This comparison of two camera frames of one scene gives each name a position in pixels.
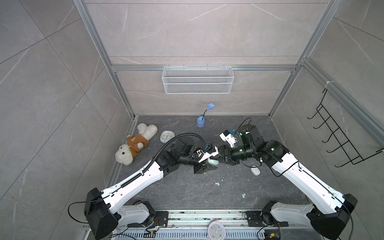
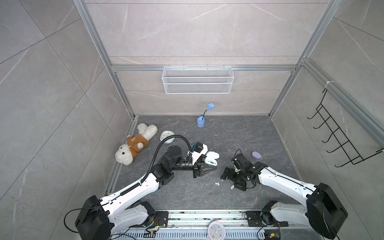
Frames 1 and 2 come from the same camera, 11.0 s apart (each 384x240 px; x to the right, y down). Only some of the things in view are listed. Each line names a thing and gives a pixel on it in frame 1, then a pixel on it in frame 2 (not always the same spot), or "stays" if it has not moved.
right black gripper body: [235, 153] -> [236, 177]
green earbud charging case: [212, 162] stays
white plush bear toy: [125, 153] stays
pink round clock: [216, 230] stays
